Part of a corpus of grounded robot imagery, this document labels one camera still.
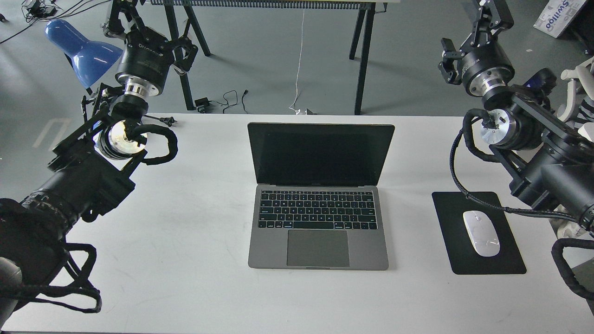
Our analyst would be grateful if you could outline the black mouse pad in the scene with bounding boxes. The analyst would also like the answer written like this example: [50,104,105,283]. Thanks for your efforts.
[432,192,527,275]

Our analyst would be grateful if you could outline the white hanging cable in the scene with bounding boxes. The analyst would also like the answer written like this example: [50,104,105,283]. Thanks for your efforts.
[289,8,317,116]

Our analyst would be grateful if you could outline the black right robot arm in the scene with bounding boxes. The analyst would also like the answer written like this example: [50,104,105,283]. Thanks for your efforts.
[438,38,593,234]

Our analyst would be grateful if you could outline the black power adapter with cable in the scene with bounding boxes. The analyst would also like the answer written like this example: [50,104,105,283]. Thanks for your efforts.
[194,90,249,114]

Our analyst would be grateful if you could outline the white computer mouse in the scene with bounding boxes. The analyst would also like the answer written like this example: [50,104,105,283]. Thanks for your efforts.
[463,211,500,257]

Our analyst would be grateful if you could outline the grey laptop computer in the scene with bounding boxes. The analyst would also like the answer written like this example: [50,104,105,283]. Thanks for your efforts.
[247,122,395,270]

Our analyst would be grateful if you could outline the blue desk lamp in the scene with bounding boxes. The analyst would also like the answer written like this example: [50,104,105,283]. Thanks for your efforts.
[45,19,123,89]

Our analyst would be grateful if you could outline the white office chair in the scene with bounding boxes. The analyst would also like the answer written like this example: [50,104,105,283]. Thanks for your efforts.
[556,58,594,141]

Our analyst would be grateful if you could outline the black cables on floor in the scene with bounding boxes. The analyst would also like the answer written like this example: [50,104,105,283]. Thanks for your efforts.
[0,0,110,45]

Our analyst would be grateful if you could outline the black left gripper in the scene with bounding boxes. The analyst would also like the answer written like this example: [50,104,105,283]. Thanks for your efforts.
[115,28,199,96]

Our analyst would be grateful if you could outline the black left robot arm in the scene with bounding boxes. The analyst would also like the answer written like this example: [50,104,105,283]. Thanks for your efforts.
[1,20,198,321]

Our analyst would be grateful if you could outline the white cardboard box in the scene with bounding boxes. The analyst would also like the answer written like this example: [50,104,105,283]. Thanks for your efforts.
[533,0,587,38]

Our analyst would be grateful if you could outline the black-legged background table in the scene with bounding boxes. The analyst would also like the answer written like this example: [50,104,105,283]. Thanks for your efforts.
[141,0,387,116]

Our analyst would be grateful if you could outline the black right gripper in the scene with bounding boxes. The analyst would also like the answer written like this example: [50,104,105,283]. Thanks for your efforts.
[438,37,515,97]

